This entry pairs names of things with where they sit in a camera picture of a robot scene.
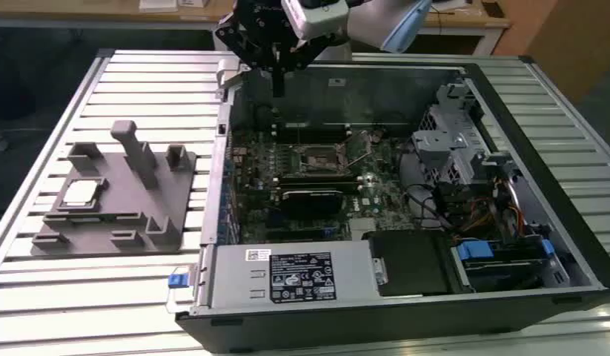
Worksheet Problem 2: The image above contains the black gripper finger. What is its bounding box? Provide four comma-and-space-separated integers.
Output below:
278, 35, 331, 98
213, 14, 279, 98

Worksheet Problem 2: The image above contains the silver CPU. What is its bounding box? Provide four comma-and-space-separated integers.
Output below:
61, 180, 104, 207

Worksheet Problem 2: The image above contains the CPU socket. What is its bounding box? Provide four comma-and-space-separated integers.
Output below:
297, 143, 347, 176

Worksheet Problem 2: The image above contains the black RAM slot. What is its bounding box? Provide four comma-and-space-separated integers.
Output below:
278, 175, 358, 186
278, 182, 361, 194
271, 122, 351, 134
273, 131, 354, 145

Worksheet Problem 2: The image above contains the white paper box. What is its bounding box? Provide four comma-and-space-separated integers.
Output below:
138, 0, 178, 12

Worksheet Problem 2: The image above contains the wooden desk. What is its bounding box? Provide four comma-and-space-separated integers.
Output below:
0, 0, 513, 56

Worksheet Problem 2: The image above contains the perforated metal drive cage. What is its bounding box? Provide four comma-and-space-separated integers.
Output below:
410, 83, 489, 186

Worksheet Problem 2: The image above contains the black expansion card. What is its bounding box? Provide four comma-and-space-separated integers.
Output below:
278, 188, 346, 220

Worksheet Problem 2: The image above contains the green motherboard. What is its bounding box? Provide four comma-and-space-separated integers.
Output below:
225, 124, 422, 244

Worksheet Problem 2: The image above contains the silver chipset heatsink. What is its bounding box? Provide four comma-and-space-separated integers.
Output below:
347, 218, 378, 239

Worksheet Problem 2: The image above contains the grey parts rack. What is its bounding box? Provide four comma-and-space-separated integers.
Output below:
30, 119, 199, 257

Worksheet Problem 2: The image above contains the green RAM stick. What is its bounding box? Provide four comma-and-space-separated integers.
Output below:
66, 214, 118, 224

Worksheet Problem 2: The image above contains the wooden cabinet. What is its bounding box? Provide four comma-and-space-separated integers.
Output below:
491, 0, 610, 107

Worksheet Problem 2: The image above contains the black plastic shroud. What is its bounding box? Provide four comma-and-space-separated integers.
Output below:
366, 229, 470, 297

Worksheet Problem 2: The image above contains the grey power supply unit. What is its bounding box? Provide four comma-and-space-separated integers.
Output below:
203, 243, 381, 309

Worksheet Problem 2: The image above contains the blue disk carrier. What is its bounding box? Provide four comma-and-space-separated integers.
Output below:
454, 240, 494, 263

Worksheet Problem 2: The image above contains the black open PC case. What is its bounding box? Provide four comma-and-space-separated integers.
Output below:
174, 57, 610, 354

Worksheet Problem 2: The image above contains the metal disk bay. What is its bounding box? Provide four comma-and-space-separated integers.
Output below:
450, 222, 574, 294

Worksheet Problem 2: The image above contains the white wrist camera black face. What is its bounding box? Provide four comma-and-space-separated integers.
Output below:
282, 0, 351, 41

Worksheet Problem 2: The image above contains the yellow orange wire bundle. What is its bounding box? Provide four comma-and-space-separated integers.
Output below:
451, 177, 527, 240

